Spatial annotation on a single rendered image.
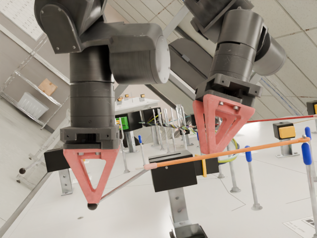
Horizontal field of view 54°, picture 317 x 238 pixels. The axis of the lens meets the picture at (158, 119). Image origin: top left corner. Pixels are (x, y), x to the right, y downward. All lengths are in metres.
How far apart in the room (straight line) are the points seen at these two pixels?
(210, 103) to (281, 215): 0.16
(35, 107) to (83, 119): 7.01
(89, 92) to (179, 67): 1.12
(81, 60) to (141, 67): 0.08
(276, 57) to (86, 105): 0.30
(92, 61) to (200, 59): 1.16
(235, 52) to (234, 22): 0.04
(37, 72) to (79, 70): 7.52
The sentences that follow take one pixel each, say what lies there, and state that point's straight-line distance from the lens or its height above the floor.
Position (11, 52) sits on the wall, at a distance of 8.02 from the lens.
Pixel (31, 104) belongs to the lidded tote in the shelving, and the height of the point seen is 0.31.
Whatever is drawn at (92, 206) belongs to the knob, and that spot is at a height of 1.01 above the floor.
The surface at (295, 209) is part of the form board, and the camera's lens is 0.45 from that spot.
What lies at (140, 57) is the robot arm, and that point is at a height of 1.19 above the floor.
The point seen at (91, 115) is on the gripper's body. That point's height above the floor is 1.10.
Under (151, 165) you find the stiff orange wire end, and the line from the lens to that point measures 0.31.
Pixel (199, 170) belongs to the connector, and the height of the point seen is 1.13.
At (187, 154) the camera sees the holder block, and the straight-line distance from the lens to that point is 0.41.
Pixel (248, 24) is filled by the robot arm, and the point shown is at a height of 1.33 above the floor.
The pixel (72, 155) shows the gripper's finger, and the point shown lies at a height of 1.05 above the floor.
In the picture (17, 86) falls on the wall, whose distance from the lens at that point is 7.96.
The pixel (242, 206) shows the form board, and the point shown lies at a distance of 0.47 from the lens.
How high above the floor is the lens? 1.11
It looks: 6 degrees up
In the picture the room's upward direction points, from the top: 38 degrees clockwise
